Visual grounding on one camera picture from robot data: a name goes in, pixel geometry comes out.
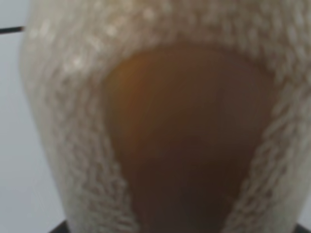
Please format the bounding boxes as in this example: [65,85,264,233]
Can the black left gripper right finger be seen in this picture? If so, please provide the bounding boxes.
[295,224,311,233]

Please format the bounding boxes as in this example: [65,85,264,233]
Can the drink bottle with pink label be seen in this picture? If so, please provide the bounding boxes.
[20,0,311,233]

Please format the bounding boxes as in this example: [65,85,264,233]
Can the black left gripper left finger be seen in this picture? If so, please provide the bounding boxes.
[49,221,70,233]

